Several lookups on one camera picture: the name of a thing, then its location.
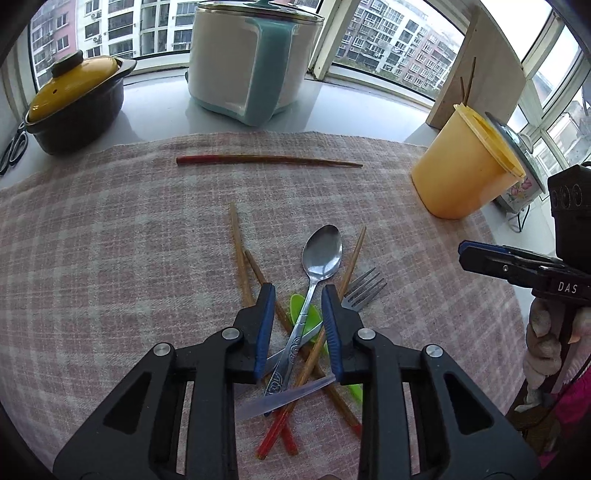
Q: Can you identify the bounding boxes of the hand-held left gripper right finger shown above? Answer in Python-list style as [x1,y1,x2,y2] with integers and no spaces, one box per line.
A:
[322,285,541,480]

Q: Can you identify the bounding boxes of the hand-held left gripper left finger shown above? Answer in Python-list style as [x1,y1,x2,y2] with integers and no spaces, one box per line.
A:
[53,282,276,480]

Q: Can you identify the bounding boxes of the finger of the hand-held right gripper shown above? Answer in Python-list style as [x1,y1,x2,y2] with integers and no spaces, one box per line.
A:
[458,249,552,288]
[459,240,561,267]

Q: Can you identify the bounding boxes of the green plastic spoon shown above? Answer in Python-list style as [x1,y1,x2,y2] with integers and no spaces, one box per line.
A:
[289,294,366,403]

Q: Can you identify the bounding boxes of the metal fork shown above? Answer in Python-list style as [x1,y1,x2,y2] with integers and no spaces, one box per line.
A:
[265,267,387,370]

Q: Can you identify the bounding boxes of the yellow plastic container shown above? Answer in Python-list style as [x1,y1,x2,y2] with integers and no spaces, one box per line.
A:
[411,104,527,220]

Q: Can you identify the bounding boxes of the metal spoon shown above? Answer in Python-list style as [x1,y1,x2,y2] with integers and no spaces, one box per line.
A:
[263,224,344,398]

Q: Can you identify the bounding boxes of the translucent white knife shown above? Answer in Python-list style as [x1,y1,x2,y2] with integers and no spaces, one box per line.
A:
[235,375,337,422]

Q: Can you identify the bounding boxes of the person's right forearm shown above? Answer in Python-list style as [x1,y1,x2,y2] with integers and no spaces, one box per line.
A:
[551,364,591,467]

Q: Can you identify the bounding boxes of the person's right hand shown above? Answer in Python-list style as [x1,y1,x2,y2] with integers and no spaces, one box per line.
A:
[524,299,561,393]

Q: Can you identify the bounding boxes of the floral white slow cooker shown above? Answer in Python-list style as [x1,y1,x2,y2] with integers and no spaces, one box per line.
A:
[485,111,548,215]

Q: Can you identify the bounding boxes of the pink plaid cloth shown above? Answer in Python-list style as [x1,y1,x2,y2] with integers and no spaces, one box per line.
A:
[0,130,532,476]

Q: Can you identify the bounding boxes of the light wooden board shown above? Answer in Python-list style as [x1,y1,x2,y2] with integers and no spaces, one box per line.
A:
[426,8,527,130]

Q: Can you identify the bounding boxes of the white teal electric pot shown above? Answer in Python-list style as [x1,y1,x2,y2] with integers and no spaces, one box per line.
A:
[186,0,325,127]

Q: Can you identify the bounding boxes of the black clay pot yellow lid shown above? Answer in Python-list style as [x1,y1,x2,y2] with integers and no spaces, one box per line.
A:
[24,51,138,156]

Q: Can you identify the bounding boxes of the apartment buildings outside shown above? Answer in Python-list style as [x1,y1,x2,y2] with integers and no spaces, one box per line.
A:
[30,0,467,100]

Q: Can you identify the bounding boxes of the black power cord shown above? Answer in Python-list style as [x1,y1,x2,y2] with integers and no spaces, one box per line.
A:
[507,205,532,234]

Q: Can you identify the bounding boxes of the white window frame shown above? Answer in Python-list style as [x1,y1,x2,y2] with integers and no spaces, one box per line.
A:
[0,0,591,185]

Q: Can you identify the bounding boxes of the black handled scissors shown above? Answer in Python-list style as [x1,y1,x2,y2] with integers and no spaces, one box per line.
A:
[0,121,29,176]

